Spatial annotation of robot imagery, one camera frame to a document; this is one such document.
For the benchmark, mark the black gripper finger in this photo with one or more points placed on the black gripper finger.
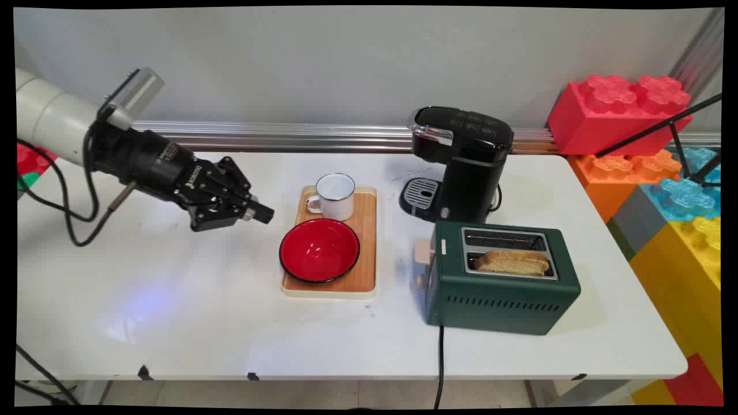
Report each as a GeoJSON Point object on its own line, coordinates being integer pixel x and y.
{"type": "Point", "coordinates": [230, 178]}
{"type": "Point", "coordinates": [216, 213]}

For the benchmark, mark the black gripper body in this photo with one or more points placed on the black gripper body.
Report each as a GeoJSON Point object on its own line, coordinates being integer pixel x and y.
{"type": "Point", "coordinates": [153, 164]}

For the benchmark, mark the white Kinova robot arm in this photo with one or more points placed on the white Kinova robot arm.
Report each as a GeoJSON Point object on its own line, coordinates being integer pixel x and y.
{"type": "Point", "coordinates": [49, 118]}

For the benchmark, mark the white enamel mug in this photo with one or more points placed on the white enamel mug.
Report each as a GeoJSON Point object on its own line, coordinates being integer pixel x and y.
{"type": "Point", "coordinates": [336, 196]}

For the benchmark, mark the red enamel bowl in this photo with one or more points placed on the red enamel bowl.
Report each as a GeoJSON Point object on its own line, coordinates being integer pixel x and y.
{"type": "Point", "coordinates": [319, 251]}

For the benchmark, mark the red and green toy block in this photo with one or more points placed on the red and green toy block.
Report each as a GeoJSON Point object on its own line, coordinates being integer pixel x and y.
{"type": "Point", "coordinates": [30, 164]}

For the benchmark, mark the wooden tray with cream rim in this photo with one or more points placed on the wooden tray with cream rim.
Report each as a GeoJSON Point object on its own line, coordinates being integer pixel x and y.
{"type": "Point", "coordinates": [366, 248]}

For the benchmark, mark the black coffee machine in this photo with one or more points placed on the black coffee machine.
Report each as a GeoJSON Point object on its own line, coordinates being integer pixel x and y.
{"type": "Point", "coordinates": [461, 167]}

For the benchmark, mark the green two-slot toaster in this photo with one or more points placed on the green two-slot toaster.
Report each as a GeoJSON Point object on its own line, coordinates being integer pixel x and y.
{"type": "Point", "coordinates": [496, 300]}

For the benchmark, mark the toast slice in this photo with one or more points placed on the toast slice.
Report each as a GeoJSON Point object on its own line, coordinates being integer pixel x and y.
{"type": "Point", "coordinates": [512, 262]}

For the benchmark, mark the big orange toy block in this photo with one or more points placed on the big orange toy block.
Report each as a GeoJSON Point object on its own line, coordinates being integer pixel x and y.
{"type": "Point", "coordinates": [611, 178]}

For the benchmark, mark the big red toy block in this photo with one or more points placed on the big red toy block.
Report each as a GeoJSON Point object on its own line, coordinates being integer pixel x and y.
{"type": "Point", "coordinates": [611, 118]}

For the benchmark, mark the big grey toy block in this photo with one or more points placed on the big grey toy block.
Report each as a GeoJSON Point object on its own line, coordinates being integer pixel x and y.
{"type": "Point", "coordinates": [637, 222]}

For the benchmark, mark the big cyan toy block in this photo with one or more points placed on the big cyan toy block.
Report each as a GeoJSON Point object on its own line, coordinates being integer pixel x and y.
{"type": "Point", "coordinates": [686, 196]}

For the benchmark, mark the big yellow toy block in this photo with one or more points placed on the big yellow toy block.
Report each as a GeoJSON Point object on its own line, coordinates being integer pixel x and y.
{"type": "Point", "coordinates": [686, 288]}

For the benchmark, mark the small red toy block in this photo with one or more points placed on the small red toy block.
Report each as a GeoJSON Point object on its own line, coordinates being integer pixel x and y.
{"type": "Point", "coordinates": [695, 383]}

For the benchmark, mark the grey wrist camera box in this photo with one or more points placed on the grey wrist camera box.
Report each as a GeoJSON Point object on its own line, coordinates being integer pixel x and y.
{"type": "Point", "coordinates": [135, 92]}

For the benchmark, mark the aluminium rail along wall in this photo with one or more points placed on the aluminium rail along wall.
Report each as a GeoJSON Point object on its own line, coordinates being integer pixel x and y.
{"type": "Point", "coordinates": [323, 137]}

